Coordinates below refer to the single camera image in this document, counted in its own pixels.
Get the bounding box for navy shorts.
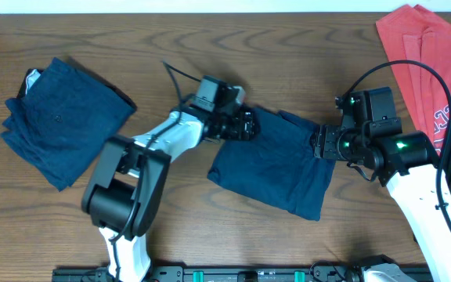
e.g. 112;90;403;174
1;58;137;190
207;107;336;221

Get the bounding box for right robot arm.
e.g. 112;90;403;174
310;119;451;281

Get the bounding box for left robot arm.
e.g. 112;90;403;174
81;106;260;281

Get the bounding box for red t-shirt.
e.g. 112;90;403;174
376;5;451;152

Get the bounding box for folded navy shorts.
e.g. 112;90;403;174
1;58;137;190

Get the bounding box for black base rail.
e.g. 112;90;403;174
51;264;434;282

